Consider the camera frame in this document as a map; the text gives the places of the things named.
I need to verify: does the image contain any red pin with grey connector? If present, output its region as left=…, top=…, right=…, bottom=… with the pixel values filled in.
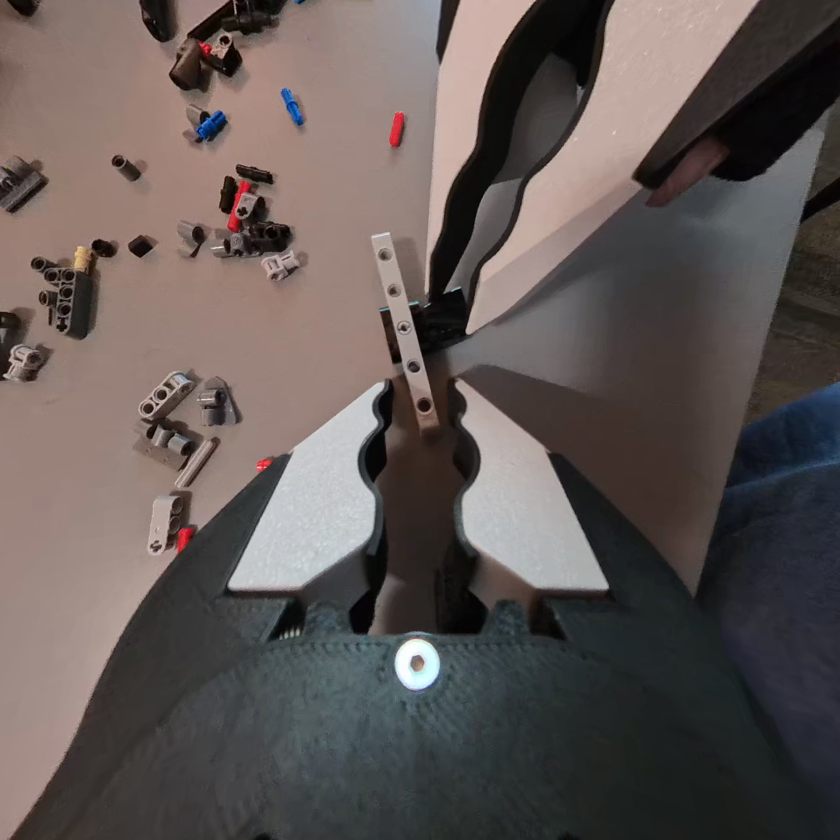
left=146, top=491, right=198, bottom=556

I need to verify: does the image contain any grey double lego connector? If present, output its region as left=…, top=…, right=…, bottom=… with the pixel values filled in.
left=0, top=157, right=48, bottom=214

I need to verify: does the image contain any small grey black brick assembly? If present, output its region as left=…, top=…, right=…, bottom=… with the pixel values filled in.
left=380, top=294, right=468, bottom=357

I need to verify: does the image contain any person's right hand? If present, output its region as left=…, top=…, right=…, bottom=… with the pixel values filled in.
left=646, top=132, right=732, bottom=208

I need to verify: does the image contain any long light grey lego beam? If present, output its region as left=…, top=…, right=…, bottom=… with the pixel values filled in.
left=371, top=233, right=448, bottom=442

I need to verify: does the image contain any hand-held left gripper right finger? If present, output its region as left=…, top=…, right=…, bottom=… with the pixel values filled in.
left=453, top=380, right=611, bottom=631

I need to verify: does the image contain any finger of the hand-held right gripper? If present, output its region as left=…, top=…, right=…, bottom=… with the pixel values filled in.
left=460, top=0, right=775, bottom=332
left=427, top=0, right=620, bottom=300

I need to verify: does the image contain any dark grey angled lego beam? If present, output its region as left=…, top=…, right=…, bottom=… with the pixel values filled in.
left=31, top=255, right=101, bottom=341

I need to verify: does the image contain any blue pin with grey connector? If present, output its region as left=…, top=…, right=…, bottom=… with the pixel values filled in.
left=185, top=105, right=229, bottom=144

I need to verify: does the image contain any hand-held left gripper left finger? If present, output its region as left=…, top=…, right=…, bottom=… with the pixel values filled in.
left=227, top=384, right=395, bottom=631

